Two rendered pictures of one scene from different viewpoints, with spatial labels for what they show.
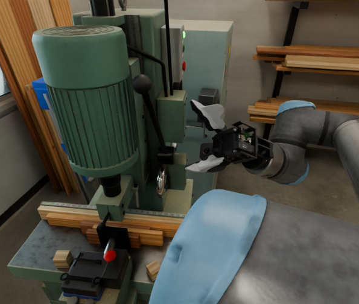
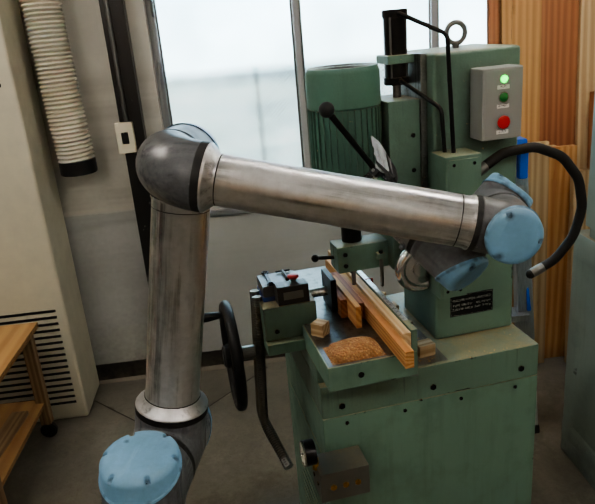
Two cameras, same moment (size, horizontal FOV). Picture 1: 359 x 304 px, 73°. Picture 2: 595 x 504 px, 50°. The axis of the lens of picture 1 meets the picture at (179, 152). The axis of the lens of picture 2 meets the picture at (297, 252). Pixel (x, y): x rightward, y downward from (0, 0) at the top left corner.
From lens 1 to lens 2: 1.25 m
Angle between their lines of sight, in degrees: 64
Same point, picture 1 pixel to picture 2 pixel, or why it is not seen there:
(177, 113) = (442, 175)
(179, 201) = (471, 346)
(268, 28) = not seen: outside the picture
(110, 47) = (332, 80)
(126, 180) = (376, 240)
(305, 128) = not seen: hidden behind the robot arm
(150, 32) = (431, 72)
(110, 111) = (329, 134)
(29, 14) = (577, 42)
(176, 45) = (479, 91)
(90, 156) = not seen: hidden behind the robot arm
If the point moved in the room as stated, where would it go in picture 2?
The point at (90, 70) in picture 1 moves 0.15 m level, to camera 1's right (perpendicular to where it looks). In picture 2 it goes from (316, 96) to (343, 101)
